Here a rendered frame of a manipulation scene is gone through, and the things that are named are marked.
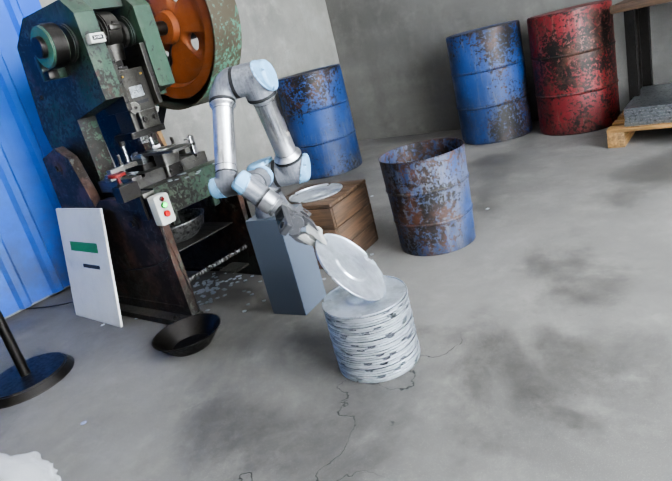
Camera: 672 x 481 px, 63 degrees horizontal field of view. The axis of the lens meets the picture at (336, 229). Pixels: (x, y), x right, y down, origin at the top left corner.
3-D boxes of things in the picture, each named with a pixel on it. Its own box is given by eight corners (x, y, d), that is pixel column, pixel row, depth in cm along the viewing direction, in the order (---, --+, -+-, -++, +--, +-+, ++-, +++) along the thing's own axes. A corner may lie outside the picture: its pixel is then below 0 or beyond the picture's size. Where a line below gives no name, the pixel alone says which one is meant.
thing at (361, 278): (396, 287, 190) (398, 286, 190) (361, 312, 165) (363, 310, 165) (341, 229, 197) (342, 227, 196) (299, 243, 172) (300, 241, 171)
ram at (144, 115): (167, 122, 265) (146, 60, 256) (141, 130, 254) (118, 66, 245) (146, 126, 276) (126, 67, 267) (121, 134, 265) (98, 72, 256)
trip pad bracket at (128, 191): (152, 219, 244) (136, 178, 238) (133, 228, 237) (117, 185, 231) (144, 219, 248) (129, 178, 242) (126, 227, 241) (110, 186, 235)
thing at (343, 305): (409, 272, 193) (409, 270, 193) (403, 313, 167) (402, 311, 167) (331, 283, 201) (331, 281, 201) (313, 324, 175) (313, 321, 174)
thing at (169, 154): (204, 168, 262) (195, 140, 257) (181, 177, 252) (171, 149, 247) (173, 171, 277) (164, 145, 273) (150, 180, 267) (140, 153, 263)
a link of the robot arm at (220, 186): (199, 67, 199) (204, 195, 187) (226, 60, 196) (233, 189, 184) (215, 82, 209) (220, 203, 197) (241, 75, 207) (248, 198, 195)
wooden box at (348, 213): (379, 238, 301) (365, 178, 291) (345, 269, 272) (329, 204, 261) (319, 239, 323) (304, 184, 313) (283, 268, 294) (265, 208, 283)
